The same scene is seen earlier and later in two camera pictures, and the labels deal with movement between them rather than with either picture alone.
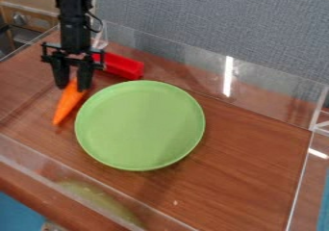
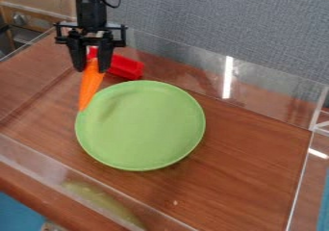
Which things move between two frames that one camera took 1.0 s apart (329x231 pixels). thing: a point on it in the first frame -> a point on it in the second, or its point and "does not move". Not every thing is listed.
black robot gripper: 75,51 -> 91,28
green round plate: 139,125 does not move
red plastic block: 119,64 does not move
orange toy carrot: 71,96 -> 90,82
